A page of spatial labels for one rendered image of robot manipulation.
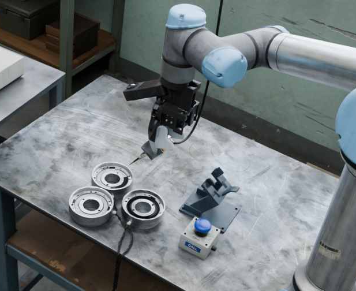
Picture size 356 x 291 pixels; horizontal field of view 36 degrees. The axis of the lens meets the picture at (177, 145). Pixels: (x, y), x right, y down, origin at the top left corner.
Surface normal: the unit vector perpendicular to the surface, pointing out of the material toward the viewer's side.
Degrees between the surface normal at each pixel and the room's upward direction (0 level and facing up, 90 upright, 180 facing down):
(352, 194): 90
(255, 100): 90
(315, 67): 86
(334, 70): 86
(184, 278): 0
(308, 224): 0
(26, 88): 0
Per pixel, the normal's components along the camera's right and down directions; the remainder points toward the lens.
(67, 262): 0.15, -0.77
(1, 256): -0.48, 0.49
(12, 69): 0.89, 0.37
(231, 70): 0.59, 0.57
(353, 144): -0.77, 0.18
